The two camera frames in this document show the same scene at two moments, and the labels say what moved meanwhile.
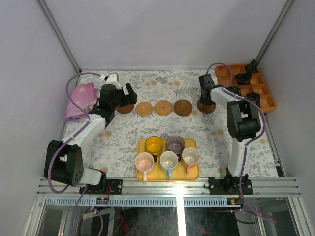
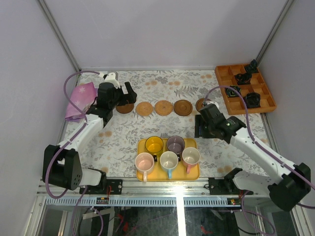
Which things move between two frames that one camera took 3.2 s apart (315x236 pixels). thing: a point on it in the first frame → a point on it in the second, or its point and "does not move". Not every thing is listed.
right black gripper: (205, 103) → (199, 122)
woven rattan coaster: (163, 107) does not move
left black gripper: (123, 97) does not move
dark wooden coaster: (126, 109) does not move
